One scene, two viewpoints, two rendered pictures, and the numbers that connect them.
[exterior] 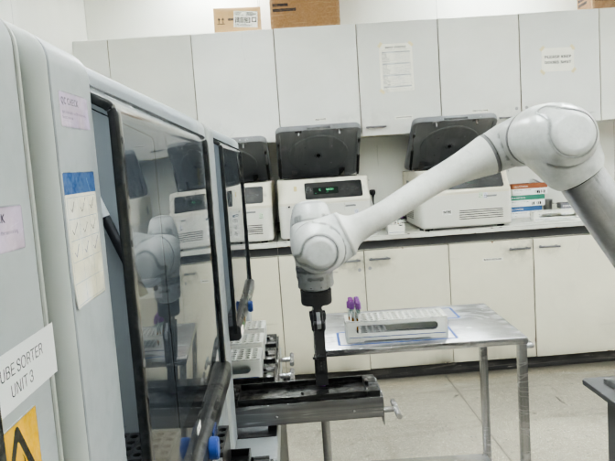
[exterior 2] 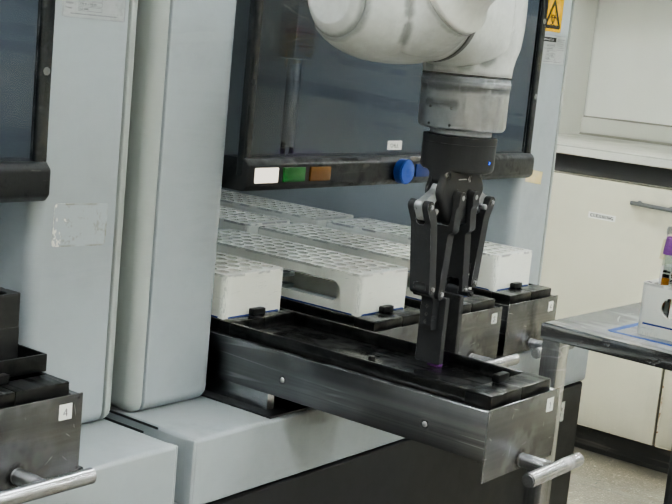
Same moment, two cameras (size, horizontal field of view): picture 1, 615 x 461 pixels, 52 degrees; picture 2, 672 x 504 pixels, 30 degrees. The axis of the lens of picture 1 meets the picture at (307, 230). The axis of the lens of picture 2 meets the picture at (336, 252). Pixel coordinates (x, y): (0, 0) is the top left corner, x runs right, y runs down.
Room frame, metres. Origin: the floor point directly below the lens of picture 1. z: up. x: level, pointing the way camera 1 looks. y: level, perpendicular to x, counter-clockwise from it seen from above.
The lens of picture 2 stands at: (0.45, -0.72, 1.12)
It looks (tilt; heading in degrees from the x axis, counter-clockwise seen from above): 9 degrees down; 39
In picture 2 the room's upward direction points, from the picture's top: 5 degrees clockwise
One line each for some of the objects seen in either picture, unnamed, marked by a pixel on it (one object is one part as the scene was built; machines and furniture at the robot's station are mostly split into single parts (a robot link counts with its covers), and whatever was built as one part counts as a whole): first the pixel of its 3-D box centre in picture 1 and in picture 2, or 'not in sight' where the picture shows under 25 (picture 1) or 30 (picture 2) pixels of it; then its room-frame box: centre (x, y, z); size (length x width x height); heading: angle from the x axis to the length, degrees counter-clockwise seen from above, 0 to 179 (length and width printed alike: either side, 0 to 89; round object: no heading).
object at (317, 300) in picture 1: (317, 306); (455, 177); (1.51, -0.01, 1.00); 0.08 x 0.07 x 0.09; 2
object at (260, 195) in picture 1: (230, 189); not in sight; (4.06, 0.48, 1.22); 0.62 x 0.56 x 0.64; 0
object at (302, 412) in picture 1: (246, 406); (271, 352); (1.47, 0.17, 0.78); 0.73 x 0.14 x 0.09; 92
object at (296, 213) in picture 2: not in sight; (260, 221); (1.91, 0.61, 0.83); 0.30 x 0.10 x 0.06; 91
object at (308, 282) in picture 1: (315, 276); (463, 105); (1.51, -0.01, 1.07); 0.09 x 0.09 x 0.06
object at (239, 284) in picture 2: not in sight; (161, 274); (1.46, 0.35, 0.83); 0.30 x 0.10 x 0.06; 92
